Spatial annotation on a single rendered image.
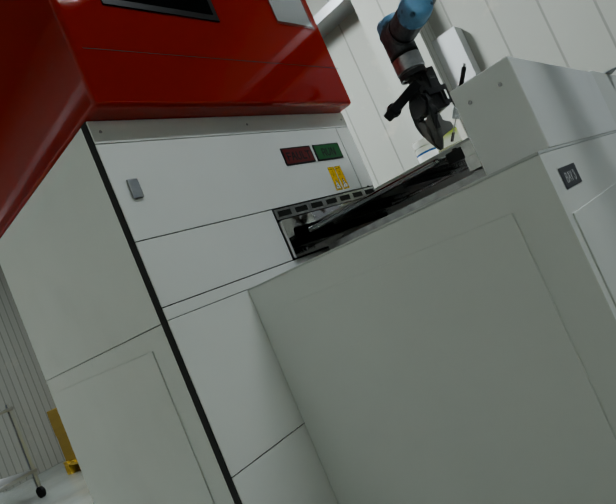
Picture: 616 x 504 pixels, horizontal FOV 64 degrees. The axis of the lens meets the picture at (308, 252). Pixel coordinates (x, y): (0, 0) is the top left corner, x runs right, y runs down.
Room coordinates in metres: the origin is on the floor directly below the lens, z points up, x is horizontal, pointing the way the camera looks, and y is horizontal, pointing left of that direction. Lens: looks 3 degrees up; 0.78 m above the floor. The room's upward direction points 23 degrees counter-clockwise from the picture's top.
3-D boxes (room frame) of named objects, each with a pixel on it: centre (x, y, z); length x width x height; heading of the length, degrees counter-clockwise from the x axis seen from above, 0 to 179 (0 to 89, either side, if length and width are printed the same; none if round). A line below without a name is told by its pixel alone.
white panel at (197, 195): (1.20, 0.02, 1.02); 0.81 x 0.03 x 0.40; 138
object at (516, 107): (0.91, -0.51, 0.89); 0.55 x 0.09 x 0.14; 138
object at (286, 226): (1.33, -0.11, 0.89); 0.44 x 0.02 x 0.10; 138
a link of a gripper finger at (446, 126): (1.25, -0.44, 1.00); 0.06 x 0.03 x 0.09; 108
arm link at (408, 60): (1.26, -0.43, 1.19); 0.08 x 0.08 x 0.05
